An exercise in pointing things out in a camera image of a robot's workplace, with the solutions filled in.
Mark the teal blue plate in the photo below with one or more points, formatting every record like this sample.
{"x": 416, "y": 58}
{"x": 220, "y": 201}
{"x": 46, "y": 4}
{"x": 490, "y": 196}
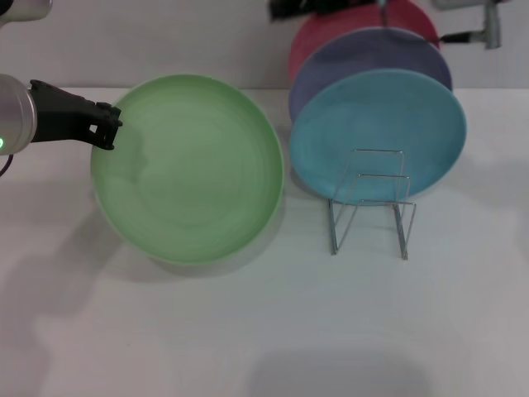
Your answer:
{"x": 372, "y": 120}

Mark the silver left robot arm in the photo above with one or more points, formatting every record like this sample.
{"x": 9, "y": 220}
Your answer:
{"x": 16, "y": 116}

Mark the purple plate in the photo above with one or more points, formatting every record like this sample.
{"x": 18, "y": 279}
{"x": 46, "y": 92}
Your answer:
{"x": 372, "y": 54}

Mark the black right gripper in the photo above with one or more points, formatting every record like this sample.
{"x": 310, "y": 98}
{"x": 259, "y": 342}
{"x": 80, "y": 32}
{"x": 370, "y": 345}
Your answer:
{"x": 322, "y": 8}

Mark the green plate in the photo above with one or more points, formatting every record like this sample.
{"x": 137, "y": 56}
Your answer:
{"x": 186, "y": 173}

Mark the red plate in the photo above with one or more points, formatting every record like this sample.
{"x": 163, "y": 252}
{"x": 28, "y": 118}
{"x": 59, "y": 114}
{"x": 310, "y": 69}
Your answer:
{"x": 326, "y": 33}

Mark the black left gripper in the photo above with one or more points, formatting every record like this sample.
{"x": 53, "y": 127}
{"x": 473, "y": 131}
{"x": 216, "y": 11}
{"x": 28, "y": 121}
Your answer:
{"x": 58, "y": 118}

